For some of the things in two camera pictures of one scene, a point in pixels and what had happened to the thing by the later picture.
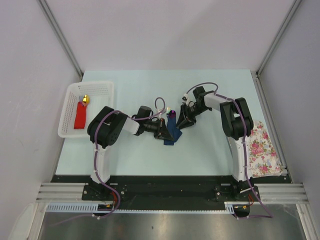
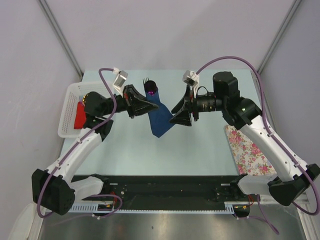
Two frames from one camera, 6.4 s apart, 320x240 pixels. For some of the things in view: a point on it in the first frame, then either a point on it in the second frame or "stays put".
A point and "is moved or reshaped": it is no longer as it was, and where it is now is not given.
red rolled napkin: (80, 117) stays put
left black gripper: (161, 131) -> (135, 103)
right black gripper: (185, 119) stays put
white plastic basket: (101, 94) stays put
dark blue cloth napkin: (171, 125) is moved or reshaped
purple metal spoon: (172, 113) is moved or reshaped
